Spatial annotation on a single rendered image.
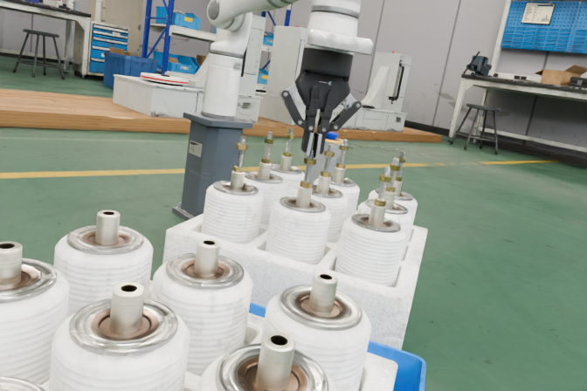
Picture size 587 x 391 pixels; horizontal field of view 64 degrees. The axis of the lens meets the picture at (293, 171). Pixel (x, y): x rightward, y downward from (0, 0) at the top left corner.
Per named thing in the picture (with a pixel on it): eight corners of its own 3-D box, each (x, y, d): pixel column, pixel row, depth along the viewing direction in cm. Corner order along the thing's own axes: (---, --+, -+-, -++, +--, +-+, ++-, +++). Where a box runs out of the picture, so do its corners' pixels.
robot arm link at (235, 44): (238, -1, 133) (230, 61, 136) (210, -9, 126) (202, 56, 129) (258, -1, 126) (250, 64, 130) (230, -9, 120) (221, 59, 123)
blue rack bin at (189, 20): (153, 24, 583) (155, 6, 579) (180, 29, 610) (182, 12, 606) (174, 25, 549) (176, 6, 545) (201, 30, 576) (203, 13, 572)
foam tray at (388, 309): (154, 331, 78) (165, 229, 74) (250, 257, 115) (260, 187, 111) (385, 416, 67) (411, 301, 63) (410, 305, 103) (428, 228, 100)
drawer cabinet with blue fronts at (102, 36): (71, 74, 605) (75, 19, 592) (107, 78, 638) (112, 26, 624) (88, 79, 565) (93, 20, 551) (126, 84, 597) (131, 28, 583)
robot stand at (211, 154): (170, 211, 138) (182, 111, 133) (212, 208, 149) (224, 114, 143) (196, 229, 128) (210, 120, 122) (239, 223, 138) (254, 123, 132)
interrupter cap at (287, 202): (334, 212, 75) (335, 209, 74) (300, 216, 69) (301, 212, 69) (303, 198, 80) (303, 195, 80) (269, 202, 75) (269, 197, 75)
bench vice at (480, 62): (477, 78, 525) (482, 55, 520) (493, 79, 513) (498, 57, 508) (459, 73, 496) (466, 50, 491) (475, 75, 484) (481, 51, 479)
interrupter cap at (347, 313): (265, 315, 40) (266, 308, 40) (293, 283, 47) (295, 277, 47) (351, 344, 38) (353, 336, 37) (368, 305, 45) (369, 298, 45)
